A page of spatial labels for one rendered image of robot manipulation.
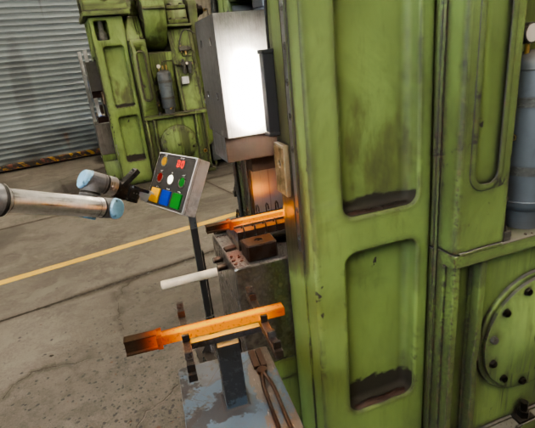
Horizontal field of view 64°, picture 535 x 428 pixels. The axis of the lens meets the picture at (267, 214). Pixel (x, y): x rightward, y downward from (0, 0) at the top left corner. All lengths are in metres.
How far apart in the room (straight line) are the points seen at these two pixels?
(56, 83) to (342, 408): 8.63
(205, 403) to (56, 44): 8.72
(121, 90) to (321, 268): 5.50
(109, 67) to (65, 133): 3.30
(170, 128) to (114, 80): 0.99
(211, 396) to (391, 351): 0.74
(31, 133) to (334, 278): 8.56
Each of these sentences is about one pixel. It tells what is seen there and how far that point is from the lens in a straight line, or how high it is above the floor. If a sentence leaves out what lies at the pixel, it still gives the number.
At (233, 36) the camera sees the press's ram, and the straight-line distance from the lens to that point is 1.52.
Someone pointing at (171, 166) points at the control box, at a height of 1.15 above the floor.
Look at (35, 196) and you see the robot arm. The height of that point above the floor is 1.23.
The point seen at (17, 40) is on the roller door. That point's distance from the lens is 9.56.
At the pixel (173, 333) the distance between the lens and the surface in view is 1.18.
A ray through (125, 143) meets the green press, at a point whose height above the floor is 0.61.
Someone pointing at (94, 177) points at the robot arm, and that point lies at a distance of 2.09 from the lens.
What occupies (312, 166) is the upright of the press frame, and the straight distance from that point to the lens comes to 1.26.
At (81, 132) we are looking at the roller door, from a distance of 9.67.
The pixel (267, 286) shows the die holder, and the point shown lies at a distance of 1.64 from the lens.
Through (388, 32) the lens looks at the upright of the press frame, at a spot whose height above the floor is 1.65.
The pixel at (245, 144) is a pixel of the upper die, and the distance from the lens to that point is 1.59.
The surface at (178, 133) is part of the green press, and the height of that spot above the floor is 0.65.
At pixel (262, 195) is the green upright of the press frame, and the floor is 1.03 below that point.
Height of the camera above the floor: 1.63
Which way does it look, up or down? 20 degrees down
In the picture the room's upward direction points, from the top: 6 degrees counter-clockwise
